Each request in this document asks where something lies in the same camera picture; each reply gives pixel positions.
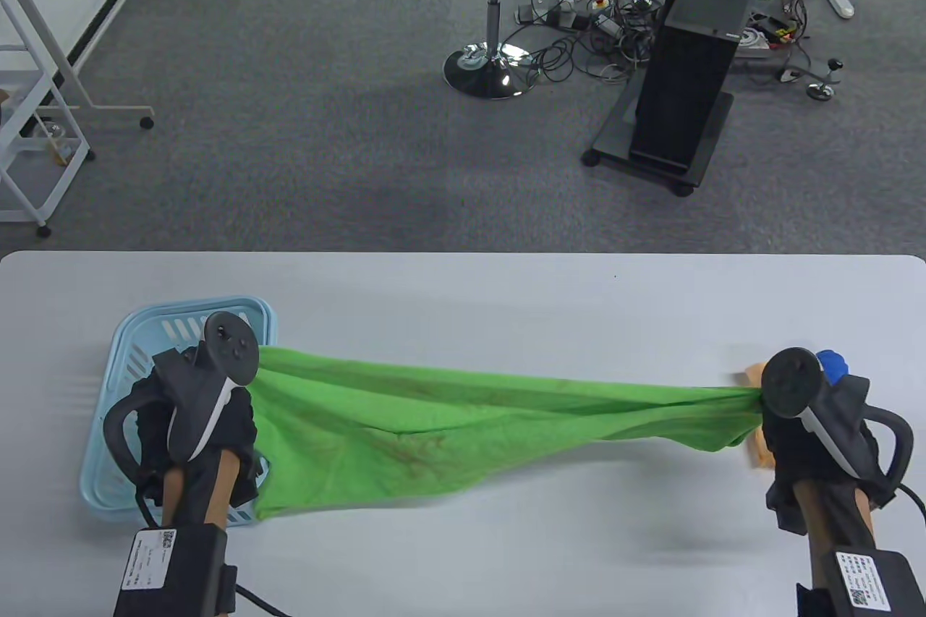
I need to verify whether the person's left hand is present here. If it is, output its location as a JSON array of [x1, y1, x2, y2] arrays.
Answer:
[[135, 390, 260, 506]]

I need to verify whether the person's right hand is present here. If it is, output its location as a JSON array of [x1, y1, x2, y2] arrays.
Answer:
[[758, 389, 898, 511]]

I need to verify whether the orange towel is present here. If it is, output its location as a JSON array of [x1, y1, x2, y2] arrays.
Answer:
[[738, 362, 776, 470]]

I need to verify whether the blue rectangular towel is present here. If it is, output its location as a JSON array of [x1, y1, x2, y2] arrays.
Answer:
[[816, 351, 849, 386]]

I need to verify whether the green towel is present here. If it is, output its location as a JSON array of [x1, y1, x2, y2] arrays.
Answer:
[[250, 346, 766, 521]]

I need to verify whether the black forearm device with label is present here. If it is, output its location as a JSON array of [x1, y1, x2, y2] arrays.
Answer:
[[114, 527, 239, 617], [796, 550, 926, 617]]

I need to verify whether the person's left forearm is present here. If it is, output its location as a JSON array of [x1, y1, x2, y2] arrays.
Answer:
[[159, 449, 241, 531]]

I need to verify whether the person's right forearm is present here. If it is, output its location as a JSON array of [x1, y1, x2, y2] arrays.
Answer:
[[792, 483, 878, 590]]

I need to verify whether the black and white right controller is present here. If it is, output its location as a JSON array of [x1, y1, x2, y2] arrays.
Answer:
[[761, 347, 914, 496]]

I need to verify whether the black and white controller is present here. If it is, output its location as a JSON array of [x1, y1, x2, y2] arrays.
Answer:
[[103, 311, 260, 486], [761, 347, 914, 496]]

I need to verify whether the black and white left controller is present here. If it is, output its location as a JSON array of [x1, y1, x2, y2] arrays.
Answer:
[[103, 311, 260, 486]]

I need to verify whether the light blue plastic basket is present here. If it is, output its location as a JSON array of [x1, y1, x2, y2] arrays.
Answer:
[[78, 295, 279, 525]]

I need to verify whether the white metal shelf rack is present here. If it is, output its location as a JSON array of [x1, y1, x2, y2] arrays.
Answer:
[[0, 0, 96, 237]]

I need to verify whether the small stand with black knob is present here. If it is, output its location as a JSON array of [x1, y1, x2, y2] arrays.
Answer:
[[778, 57, 845, 101]]

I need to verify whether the black wheeled cart base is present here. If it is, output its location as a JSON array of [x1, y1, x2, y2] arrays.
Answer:
[[582, 90, 736, 197]]

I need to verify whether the black computer tower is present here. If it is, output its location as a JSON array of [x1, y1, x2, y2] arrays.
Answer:
[[628, 0, 768, 176]]

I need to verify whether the grey power strip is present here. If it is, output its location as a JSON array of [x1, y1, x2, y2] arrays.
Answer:
[[516, 2, 579, 30]]

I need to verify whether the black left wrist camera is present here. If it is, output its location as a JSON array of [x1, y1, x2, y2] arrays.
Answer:
[[230, 451, 270, 506]]

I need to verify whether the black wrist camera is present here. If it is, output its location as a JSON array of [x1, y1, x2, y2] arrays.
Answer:
[[230, 451, 270, 506], [765, 480, 809, 535]]

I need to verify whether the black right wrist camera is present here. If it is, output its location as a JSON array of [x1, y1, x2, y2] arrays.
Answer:
[[765, 480, 809, 535]]

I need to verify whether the black right glove cable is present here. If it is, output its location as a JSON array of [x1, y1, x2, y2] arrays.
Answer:
[[896, 483, 926, 525]]

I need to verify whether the tangle of floor cables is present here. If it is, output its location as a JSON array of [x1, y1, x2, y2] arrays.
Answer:
[[512, 0, 822, 86]]

